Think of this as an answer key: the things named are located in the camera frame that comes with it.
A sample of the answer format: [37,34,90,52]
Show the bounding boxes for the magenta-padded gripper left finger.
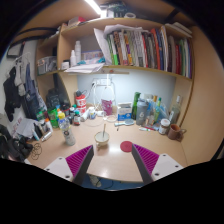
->
[43,144,95,186]

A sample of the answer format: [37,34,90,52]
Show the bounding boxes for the pale blue hairbrush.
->
[114,119,135,128]

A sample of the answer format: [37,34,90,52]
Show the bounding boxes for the brown mug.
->
[167,123,187,141]

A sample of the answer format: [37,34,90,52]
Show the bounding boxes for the blue and white carton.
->
[116,101,133,122]

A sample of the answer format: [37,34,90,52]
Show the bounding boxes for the black appliance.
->
[45,88,62,109]

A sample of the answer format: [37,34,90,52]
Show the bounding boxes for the white bottle orange cap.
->
[44,117,54,134]

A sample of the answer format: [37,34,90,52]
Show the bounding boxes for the white wall socket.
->
[92,78,113,88]

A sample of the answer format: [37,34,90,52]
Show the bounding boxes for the black bag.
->
[0,123,34,163]

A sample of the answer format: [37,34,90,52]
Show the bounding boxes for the flat round red coaster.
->
[119,140,134,154]

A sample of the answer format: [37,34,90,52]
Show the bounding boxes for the clear drink bottle yellow cap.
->
[58,111,77,147]

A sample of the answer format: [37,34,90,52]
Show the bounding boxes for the silver can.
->
[40,130,54,143]

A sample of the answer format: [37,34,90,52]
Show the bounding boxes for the slim bottle orange top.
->
[148,95,158,126]

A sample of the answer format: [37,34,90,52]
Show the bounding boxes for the cream round cup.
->
[93,130,111,148]

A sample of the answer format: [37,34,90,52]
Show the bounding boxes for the dark hanging clothes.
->
[3,53,44,123]

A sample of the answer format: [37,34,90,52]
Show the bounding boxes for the magenta pouch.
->
[101,98,114,117]

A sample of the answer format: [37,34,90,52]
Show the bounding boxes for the grey shaker bottle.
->
[135,98,149,126]

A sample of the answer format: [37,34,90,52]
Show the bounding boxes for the wooden shelf unit with books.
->
[34,0,196,128]

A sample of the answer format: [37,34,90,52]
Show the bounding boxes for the thin stirring stick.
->
[101,123,107,140]

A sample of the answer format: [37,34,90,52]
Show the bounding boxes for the bright tube light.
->
[84,0,103,16]

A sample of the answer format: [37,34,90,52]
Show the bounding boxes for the small dark bottle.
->
[73,110,82,127]

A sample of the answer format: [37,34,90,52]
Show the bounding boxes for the red and white canister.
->
[75,94,88,116]

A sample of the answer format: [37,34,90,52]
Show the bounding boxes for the brown jar white lid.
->
[158,118,171,136]

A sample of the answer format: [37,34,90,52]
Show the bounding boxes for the green canister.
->
[48,117,60,129]
[47,107,59,119]

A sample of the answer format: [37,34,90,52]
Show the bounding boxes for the tall green bottle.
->
[131,91,142,120]

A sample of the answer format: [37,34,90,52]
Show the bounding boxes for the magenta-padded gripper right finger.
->
[130,143,184,185]

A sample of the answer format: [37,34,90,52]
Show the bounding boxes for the tall clear glass bottle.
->
[169,94,183,125]

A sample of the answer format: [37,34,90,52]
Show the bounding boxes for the black tube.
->
[33,122,44,140]

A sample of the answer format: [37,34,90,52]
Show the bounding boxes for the white paper sheet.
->
[14,118,38,138]

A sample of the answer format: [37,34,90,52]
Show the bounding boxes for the black coiled cord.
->
[29,141,44,160]

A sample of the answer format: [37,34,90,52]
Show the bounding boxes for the slim bottle green top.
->
[153,96,163,124]

